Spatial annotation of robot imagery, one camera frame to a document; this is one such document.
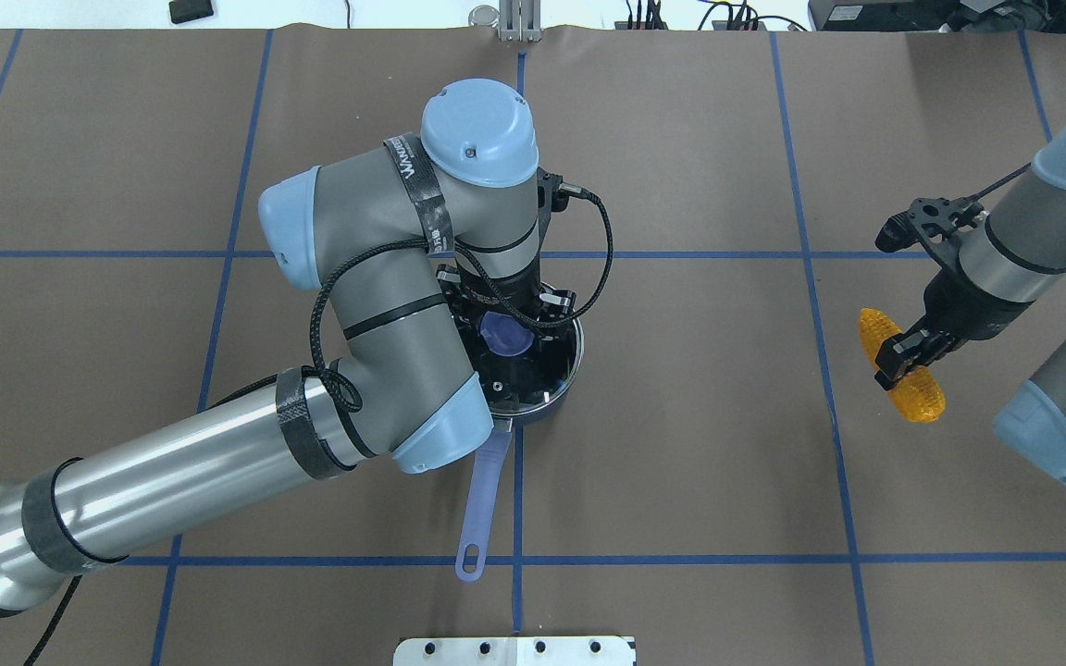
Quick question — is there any black gripper body lid side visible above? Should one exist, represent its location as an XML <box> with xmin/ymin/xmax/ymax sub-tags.
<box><xmin>439</xmin><ymin>263</ymin><xmax>542</xmax><ymax>322</ymax></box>

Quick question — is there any black gripper body corn side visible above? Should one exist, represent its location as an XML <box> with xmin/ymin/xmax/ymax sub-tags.
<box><xmin>922</xmin><ymin>269</ymin><xmax>1029</xmax><ymax>346</ymax></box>

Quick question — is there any yellow corn cob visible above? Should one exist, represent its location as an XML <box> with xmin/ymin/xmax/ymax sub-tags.
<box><xmin>858</xmin><ymin>308</ymin><xmax>947</xmax><ymax>423</ymax></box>

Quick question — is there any glass lid purple knob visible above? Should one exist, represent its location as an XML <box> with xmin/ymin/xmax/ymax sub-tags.
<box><xmin>455</xmin><ymin>311</ymin><xmax>584</xmax><ymax>423</ymax></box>

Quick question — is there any grey robot arm lid side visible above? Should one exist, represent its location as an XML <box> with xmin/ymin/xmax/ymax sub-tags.
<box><xmin>0</xmin><ymin>79</ymin><xmax>587</xmax><ymax>619</ymax></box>

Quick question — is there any black equipment box back right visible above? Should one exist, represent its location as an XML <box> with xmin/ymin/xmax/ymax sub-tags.
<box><xmin>807</xmin><ymin>1</ymin><xmax>1066</xmax><ymax>34</ymax></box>

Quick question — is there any black device on back table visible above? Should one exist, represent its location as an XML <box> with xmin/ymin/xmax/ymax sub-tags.
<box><xmin>167</xmin><ymin>0</ymin><xmax>215</xmax><ymax>26</ymax></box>

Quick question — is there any dark blue saucepan purple handle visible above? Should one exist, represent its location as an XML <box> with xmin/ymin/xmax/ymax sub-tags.
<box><xmin>455</xmin><ymin>309</ymin><xmax>584</xmax><ymax>583</ymax></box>

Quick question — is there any black braided cable lid arm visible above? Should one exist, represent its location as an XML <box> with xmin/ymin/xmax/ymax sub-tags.
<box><xmin>309</xmin><ymin>176</ymin><xmax>614</xmax><ymax>415</ymax></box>

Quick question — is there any black braided cable corn arm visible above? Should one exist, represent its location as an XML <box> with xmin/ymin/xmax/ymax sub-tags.
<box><xmin>968</xmin><ymin>88</ymin><xmax>1066</xmax><ymax>214</ymax></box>

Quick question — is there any metal post at table edge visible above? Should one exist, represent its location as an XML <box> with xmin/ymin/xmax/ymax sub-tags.
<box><xmin>468</xmin><ymin>0</ymin><xmax>544</xmax><ymax>43</ymax></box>

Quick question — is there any cables and plugs back table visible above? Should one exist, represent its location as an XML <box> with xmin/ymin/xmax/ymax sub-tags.
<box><xmin>621</xmin><ymin>0</ymin><xmax>807</xmax><ymax>32</ymax></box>

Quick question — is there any white metal camera stand base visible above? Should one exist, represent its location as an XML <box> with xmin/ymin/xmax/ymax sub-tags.
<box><xmin>392</xmin><ymin>635</ymin><xmax>637</xmax><ymax>665</ymax></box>

